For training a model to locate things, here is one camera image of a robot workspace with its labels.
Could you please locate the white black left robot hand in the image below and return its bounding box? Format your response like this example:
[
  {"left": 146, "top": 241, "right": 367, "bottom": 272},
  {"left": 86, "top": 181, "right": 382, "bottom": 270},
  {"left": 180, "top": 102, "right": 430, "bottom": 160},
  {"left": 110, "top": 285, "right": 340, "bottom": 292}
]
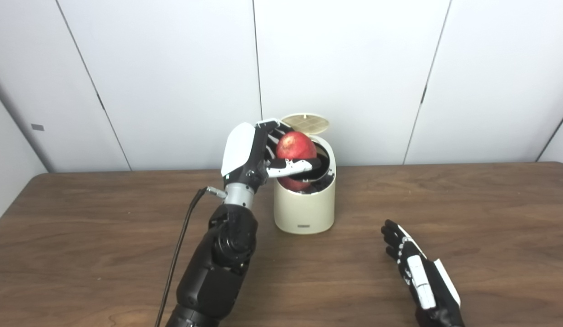
[{"left": 221, "top": 119, "right": 322, "bottom": 190}]

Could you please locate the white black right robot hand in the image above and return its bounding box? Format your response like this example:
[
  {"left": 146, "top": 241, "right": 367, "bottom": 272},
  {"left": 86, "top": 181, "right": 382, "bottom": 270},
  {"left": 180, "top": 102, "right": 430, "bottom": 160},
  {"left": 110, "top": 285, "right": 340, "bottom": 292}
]
[{"left": 381, "top": 219, "right": 465, "bottom": 327}]

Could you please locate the red apple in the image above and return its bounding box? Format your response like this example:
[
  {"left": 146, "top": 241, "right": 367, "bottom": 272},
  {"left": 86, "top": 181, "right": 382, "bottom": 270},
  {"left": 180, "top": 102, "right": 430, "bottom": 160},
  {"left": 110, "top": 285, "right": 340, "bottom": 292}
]
[{"left": 276, "top": 131, "right": 318, "bottom": 161}]

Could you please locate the round cream bin lid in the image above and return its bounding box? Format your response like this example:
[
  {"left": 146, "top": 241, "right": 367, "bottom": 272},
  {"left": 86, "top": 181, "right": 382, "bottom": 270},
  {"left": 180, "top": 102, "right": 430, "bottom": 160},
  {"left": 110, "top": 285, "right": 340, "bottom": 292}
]
[{"left": 281, "top": 113, "right": 330, "bottom": 136}]

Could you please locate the cream-colored bin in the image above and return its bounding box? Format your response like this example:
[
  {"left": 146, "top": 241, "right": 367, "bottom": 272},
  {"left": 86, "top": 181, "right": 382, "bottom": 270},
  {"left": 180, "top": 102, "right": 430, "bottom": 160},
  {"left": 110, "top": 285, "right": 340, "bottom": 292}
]
[{"left": 274, "top": 113, "right": 336, "bottom": 235}]

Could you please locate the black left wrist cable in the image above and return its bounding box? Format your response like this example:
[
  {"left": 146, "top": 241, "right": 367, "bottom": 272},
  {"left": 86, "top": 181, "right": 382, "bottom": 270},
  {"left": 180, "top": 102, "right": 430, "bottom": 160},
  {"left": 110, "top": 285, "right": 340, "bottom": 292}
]
[{"left": 154, "top": 186, "right": 227, "bottom": 327}]

